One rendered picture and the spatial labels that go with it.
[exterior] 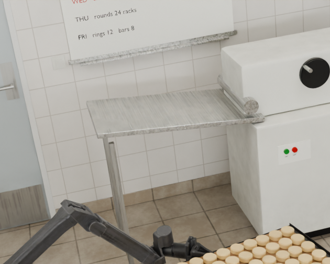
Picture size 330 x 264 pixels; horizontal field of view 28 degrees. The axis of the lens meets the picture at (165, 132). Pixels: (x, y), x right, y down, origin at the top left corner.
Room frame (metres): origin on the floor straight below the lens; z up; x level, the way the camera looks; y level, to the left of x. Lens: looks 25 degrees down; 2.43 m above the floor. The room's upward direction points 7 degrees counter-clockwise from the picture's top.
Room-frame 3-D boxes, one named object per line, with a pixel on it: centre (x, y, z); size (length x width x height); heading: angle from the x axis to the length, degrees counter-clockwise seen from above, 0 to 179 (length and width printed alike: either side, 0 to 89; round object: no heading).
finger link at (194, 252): (2.02, -0.08, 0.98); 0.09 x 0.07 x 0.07; 69
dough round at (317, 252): (1.93, -0.49, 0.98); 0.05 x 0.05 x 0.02
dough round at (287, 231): (2.11, -0.42, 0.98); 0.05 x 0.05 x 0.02
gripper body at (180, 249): (2.05, -0.01, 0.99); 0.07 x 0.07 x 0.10; 69
